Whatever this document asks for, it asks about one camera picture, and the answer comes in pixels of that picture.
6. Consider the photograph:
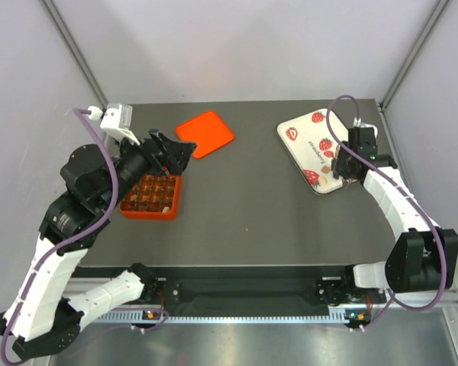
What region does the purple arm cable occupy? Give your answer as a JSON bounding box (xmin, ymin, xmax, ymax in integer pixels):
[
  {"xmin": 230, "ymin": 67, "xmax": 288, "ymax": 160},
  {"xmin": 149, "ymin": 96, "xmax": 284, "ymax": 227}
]
[
  {"xmin": 325, "ymin": 94, "xmax": 452, "ymax": 331},
  {"xmin": 0, "ymin": 108, "xmax": 169, "ymax": 366}
]

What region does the orange box lid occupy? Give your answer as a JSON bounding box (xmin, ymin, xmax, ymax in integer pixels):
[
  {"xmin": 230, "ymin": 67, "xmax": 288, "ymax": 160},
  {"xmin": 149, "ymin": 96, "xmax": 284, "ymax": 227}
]
[{"xmin": 175, "ymin": 111, "xmax": 235, "ymax": 159}]

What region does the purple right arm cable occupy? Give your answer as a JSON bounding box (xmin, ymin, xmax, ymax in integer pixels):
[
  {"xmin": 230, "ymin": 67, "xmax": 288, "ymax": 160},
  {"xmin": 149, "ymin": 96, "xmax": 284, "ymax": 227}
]
[{"xmin": 325, "ymin": 94, "xmax": 452, "ymax": 331}]

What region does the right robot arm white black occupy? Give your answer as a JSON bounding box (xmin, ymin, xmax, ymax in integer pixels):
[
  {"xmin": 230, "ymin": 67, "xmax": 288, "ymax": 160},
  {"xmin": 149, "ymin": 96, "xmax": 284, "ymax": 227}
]
[{"xmin": 331, "ymin": 126, "xmax": 458, "ymax": 311}]

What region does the orange chocolate box with grid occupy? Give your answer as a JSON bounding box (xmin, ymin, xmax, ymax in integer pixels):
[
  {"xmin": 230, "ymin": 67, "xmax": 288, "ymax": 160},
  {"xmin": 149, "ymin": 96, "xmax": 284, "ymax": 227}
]
[{"xmin": 119, "ymin": 175, "xmax": 182, "ymax": 220}]

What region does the white strawberry tray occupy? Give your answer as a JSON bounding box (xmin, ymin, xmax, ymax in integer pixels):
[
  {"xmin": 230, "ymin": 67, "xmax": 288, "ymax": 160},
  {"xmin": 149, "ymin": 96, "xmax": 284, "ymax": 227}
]
[{"xmin": 276, "ymin": 108, "xmax": 348, "ymax": 194}]

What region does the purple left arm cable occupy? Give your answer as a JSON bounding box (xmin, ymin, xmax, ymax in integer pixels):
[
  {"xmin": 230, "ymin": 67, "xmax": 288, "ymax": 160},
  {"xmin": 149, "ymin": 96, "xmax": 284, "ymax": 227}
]
[{"xmin": 0, "ymin": 108, "xmax": 169, "ymax": 366}]

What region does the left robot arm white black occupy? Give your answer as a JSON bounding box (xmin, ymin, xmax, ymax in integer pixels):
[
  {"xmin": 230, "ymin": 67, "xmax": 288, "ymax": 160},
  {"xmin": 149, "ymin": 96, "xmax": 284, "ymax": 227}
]
[{"xmin": 0, "ymin": 130, "xmax": 196, "ymax": 363}]

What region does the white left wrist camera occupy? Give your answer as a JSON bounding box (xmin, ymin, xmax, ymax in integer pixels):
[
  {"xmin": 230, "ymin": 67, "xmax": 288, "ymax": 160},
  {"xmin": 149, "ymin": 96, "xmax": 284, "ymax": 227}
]
[{"xmin": 100, "ymin": 103, "xmax": 133, "ymax": 141}]

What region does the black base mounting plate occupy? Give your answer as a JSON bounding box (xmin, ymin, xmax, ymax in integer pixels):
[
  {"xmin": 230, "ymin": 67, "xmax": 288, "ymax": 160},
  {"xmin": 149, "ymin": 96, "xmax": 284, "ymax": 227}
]
[{"xmin": 152, "ymin": 278, "xmax": 385, "ymax": 317}]

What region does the aluminium rail frame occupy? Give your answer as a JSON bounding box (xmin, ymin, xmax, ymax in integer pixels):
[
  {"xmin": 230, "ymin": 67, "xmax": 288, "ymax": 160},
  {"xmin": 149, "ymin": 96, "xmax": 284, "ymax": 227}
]
[{"xmin": 40, "ymin": 271, "xmax": 458, "ymax": 365}]

